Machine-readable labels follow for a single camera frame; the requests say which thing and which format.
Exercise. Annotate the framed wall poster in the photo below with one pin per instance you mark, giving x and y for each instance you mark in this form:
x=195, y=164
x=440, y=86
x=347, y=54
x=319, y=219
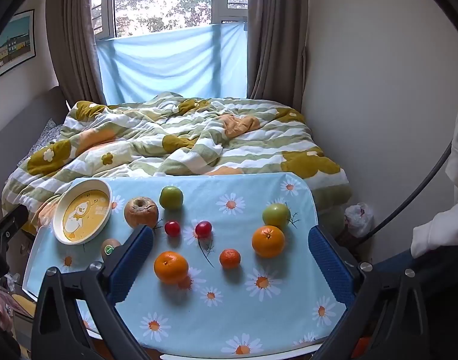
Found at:
x=9, y=45

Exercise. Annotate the large orange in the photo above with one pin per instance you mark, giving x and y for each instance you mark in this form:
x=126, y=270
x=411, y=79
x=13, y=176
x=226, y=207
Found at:
x=171, y=267
x=268, y=241

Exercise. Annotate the wrinkled brown apple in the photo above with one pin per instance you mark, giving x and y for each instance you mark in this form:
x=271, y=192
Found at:
x=140, y=213

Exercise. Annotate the light blue daisy tablecloth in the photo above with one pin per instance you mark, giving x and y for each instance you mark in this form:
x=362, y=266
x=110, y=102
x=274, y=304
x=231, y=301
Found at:
x=229, y=303

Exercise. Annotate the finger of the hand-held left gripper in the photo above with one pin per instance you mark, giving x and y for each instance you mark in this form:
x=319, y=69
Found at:
x=9, y=221

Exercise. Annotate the grey bed headboard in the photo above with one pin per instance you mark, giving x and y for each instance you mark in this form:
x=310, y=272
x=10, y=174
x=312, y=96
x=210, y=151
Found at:
x=22, y=120

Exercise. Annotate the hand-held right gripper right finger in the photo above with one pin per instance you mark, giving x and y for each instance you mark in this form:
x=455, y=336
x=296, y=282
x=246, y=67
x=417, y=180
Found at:
x=328, y=266

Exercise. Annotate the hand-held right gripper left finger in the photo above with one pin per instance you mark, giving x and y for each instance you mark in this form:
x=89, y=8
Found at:
x=133, y=262

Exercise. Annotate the cream plate with bear print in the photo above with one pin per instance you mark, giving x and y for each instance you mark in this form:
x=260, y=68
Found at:
x=82, y=210

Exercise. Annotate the red cherry tomato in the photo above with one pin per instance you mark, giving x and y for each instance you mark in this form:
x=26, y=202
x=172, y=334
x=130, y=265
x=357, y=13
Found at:
x=172, y=228
x=203, y=229

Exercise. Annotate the kiwi with green sticker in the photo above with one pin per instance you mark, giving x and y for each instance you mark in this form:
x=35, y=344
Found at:
x=109, y=248

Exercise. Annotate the window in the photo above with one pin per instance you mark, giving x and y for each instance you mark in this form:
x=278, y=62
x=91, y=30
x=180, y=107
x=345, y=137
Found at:
x=161, y=0

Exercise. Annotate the light blue window cloth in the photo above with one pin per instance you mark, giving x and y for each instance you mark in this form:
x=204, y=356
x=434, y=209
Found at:
x=172, y=63

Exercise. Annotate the brown curtain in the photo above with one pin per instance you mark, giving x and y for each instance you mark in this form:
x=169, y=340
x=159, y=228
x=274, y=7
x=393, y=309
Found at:
x=276, y=33
x=77, y=37

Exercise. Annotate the white plastic bag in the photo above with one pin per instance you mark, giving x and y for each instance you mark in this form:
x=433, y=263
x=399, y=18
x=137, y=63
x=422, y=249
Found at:
x=358, y=219

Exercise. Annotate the grey patterned bed sheet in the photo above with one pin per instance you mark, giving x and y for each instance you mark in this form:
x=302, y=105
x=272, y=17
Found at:
x=45, y=133

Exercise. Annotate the green apple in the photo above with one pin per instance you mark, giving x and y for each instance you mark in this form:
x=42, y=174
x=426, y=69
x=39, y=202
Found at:
x=276, y=215
x=171, y=197

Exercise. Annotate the green striped flower quilt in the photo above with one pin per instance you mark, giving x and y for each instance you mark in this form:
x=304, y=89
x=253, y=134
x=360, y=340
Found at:
x=176, y=138

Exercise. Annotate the small mandarin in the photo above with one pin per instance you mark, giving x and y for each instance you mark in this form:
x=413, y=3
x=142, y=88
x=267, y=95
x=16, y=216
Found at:
x=229, y=258

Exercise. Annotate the person's white hoodie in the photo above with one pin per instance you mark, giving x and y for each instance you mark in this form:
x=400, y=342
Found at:
x=452, y=195

